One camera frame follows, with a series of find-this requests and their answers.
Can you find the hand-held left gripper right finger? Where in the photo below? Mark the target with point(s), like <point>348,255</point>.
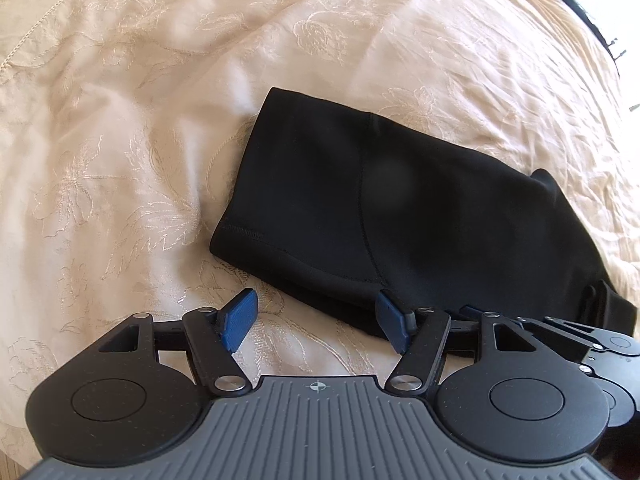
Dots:
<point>391,321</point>

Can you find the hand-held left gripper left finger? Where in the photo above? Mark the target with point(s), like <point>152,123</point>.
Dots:
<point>241,321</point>

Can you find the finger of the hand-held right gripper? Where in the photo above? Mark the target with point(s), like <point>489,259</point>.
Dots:
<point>470,311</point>
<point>575,328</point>

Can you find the black pants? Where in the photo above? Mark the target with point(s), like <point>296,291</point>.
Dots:
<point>350,185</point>

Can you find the cream embroidered bedspread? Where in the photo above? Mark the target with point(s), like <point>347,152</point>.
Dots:
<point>125,110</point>

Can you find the black metal rail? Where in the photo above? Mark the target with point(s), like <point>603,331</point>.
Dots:
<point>592,20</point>

